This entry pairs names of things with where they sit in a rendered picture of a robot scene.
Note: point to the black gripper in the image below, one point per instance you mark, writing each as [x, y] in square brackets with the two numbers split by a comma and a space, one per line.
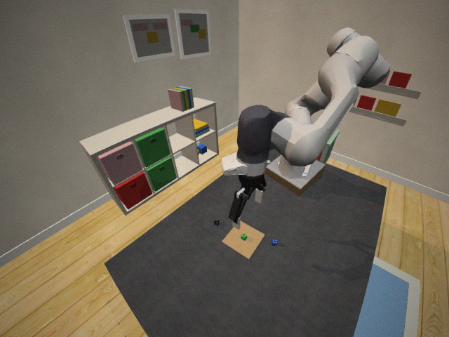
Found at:
[248, 183]

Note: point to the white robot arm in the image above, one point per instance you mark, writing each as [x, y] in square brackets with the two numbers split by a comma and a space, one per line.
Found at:
[354, 61]

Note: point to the tan square mat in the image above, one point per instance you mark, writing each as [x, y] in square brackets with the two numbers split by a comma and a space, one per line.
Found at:
[245, 248]

